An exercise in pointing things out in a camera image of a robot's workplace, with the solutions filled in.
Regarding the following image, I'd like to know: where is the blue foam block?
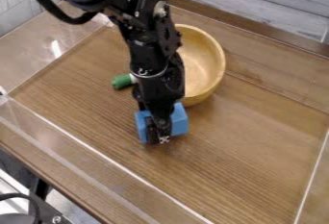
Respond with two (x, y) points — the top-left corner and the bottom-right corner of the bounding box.
(136, 103), (189, 144)

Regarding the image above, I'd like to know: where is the small green cylinder toy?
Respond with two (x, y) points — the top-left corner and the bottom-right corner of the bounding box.
(113, 73), (138, 89)

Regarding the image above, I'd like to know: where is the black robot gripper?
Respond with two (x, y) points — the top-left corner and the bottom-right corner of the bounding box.
(113, 0), (185, 144)

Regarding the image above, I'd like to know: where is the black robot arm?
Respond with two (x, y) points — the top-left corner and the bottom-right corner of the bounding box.
(38, 0), (185, 144)

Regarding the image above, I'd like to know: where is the black cable lower left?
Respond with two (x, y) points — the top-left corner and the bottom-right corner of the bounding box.
(0, 192), (43, 224)

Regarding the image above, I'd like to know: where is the light wooden bowl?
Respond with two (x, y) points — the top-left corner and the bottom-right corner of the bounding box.
(177, 24), (227, 107)

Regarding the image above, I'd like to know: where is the black metal base plate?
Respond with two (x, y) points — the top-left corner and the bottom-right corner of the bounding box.
(29, 203), (74, 224)

